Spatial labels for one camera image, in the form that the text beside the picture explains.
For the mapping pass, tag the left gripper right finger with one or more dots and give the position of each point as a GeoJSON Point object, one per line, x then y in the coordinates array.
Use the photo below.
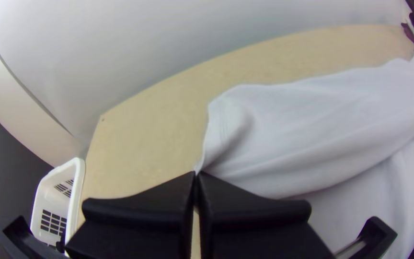
{"type": "Point", "coordinates": [257, 234]}

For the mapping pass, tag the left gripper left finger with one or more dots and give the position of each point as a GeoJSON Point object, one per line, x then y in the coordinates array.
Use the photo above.
{"type": "Point", "coordinates": [138, 230]}

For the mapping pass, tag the light grey t-shirt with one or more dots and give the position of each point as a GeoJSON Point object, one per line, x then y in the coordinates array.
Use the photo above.
{"type": "Point", "coordinates": [318, 136]}

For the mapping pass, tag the white laundry basket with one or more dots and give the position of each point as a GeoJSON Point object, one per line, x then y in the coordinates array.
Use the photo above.
{"type": "Point", "coordinates": [54, 205]}

